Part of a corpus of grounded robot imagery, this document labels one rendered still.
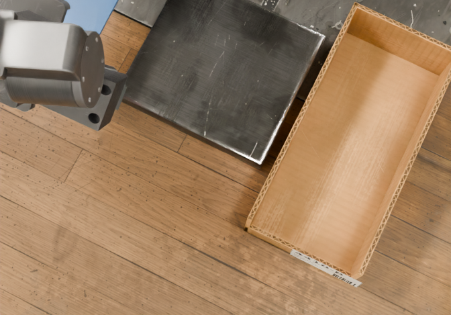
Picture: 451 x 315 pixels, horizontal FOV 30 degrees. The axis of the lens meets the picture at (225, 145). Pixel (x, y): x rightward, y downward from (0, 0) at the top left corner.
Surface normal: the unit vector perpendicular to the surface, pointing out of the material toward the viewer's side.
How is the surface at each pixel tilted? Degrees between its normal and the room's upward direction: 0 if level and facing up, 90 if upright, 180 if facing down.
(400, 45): 90
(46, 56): 9
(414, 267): 0
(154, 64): 0
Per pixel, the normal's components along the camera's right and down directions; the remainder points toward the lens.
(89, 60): 0.99, 0.07
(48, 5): -0.17, 0.24
